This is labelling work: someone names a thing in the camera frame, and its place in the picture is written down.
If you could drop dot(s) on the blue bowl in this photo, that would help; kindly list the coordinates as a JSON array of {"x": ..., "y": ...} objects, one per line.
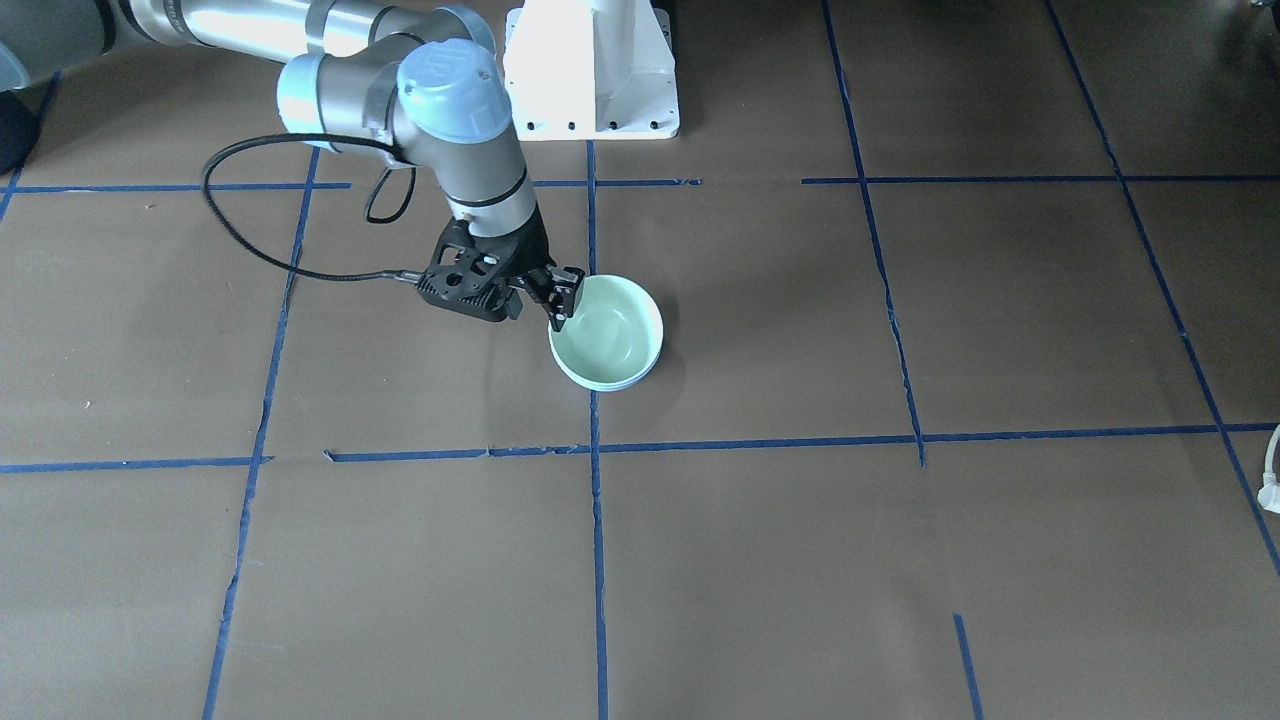
[{"x": 608, "y": 379}]

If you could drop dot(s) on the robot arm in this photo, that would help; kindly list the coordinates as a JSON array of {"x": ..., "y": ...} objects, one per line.
[{"x": 412, "y": 89}]

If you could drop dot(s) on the white camera mast pedestal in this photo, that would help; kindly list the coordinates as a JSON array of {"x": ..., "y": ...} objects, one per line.
[{"x": 592, "y": 70}]

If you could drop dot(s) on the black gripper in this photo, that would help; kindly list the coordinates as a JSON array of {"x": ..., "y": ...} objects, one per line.
[{"x": 527, "y": 256}]

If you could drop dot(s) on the green bowl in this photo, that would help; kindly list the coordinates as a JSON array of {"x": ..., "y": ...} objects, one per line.
[{"x": 616, "y": 323}]

